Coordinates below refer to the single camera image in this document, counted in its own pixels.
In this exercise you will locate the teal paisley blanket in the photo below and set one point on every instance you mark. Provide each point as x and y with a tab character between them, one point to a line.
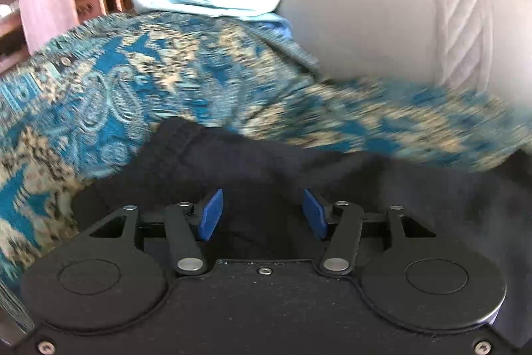
145	89

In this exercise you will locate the blue striped cloth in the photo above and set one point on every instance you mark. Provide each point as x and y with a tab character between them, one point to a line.
295	47

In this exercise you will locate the beige padded headboard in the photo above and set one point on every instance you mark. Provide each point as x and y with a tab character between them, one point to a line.
395	5

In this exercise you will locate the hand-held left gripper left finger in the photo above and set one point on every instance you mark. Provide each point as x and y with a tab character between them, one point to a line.
210	215

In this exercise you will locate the black pants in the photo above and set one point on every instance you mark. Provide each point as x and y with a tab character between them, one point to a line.
415	205

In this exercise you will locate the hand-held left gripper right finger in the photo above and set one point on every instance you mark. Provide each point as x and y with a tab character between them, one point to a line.
315	215

